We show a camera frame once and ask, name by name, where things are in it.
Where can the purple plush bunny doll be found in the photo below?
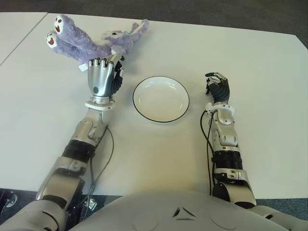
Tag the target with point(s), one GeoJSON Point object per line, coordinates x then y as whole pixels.
{"type": "Point", "coordinates": [79, 45]}

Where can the white plate black rim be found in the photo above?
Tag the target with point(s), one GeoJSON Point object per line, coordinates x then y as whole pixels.
{"type": "Point", "coordinates": [161, 101]}

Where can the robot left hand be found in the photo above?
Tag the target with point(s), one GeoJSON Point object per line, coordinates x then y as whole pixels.
{"type": "Point", "coordinates": [99, 77]}

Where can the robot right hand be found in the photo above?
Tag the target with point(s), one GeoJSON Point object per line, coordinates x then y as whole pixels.
{"type": "Point", "coordinates": [220, 90]}

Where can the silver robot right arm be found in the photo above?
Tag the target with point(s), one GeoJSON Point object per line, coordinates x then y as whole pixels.
{"type": "Point", "coordinates": [226, 134]}

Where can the grey robot torso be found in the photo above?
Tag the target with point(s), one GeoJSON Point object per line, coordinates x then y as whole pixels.
{"type": "Point", "coordinates": [156, 211]}

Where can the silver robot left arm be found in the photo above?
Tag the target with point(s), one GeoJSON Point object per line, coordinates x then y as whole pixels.
{"type": "Point", "coordinates": [84, 130]}

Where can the silver table bracket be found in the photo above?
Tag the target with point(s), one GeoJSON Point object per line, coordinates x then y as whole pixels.
{"type": "Point", "coordinates": [92, 204]}

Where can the grey chair caster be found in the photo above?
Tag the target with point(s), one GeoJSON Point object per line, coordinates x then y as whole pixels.
{"type": "Point", "coordinates": [9, 199]}

